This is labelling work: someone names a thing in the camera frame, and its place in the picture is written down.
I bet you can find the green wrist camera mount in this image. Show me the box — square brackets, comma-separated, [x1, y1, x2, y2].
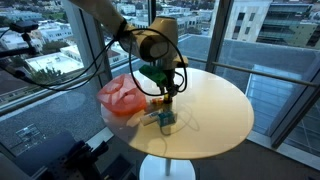
[139, 65, 166, 85]

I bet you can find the orange bottle white cap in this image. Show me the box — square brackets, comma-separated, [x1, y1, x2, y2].
[145, 98, 163, 112]

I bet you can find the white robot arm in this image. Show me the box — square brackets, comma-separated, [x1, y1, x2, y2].
[69, 0, 187, 103]

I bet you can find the teal box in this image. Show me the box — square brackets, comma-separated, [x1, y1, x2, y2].
[157, 111, 176, 127]

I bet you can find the brown bottle yellow cap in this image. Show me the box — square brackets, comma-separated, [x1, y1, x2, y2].
[163, 95, 173, 112]

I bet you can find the black camera on stand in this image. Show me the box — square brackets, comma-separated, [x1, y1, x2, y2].
[0, 20, 40, 79]

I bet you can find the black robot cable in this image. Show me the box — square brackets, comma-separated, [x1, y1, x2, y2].
[0, 19, 188, 98]

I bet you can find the white tube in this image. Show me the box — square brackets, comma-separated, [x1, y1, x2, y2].
[140, 112, 159, 126]

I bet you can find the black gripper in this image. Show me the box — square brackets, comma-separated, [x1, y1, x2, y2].
[161, 69, 178, 100]

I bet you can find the black equipment on floor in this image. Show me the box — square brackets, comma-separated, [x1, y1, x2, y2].
[36, 139, 138, 180]

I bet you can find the round white table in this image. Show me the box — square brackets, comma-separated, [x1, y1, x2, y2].
[101, 68, 254, 180]

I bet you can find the orange plastic bag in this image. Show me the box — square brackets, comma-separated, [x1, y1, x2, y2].
[97, 74, 147, 116]

